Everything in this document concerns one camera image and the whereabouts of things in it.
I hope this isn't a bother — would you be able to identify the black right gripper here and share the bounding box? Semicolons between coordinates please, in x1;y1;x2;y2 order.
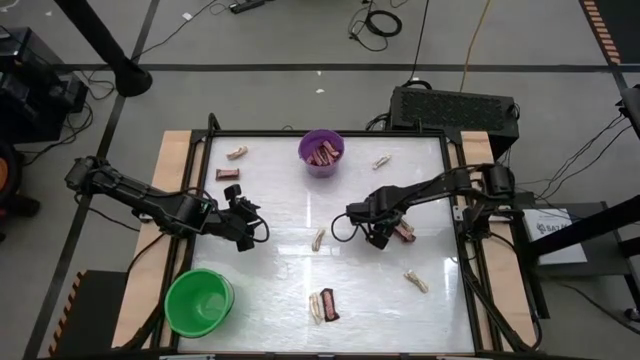
345;197;407;251

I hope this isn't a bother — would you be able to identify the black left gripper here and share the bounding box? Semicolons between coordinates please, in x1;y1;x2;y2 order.
212;183;263;253

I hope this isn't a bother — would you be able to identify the purple halloween bucket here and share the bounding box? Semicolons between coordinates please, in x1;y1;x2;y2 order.
297;128;346;179

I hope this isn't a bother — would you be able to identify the green plastic bucket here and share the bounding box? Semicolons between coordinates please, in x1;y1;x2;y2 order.
163;268;235;339

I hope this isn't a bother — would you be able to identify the wooden side board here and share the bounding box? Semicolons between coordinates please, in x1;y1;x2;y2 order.
447;130;539;351
110;130;206;350

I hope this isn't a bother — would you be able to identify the black computer case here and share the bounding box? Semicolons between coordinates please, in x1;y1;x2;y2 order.
388;85;521;161

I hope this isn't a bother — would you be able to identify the white paper sign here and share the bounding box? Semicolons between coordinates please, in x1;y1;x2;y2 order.
522;207;589;266

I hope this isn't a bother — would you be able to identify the black mat with hazard stripes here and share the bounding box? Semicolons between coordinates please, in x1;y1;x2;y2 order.
47;269;130;359
578;0;640;66

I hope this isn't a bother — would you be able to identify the black stand pole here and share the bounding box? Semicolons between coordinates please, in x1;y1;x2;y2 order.
52;0;154;99

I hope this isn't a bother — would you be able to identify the black side stand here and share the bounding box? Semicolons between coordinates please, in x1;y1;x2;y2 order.
514;194;640;281

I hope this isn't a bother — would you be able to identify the black power strip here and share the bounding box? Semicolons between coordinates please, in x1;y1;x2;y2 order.
228;0;266;15

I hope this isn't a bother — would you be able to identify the black equipment stack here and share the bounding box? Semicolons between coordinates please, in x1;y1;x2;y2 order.
0;24;90;146

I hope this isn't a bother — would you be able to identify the black table frame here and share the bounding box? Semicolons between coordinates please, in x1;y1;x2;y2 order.
149;112;539;359

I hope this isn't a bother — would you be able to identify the black hanging cable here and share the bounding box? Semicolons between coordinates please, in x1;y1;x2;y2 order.
408;0;430;85

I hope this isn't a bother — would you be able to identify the yellow cable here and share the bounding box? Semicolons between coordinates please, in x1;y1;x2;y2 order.
458;0;494;92

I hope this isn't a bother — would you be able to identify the coiled black cable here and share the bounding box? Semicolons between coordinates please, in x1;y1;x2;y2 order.
348;4;404;53

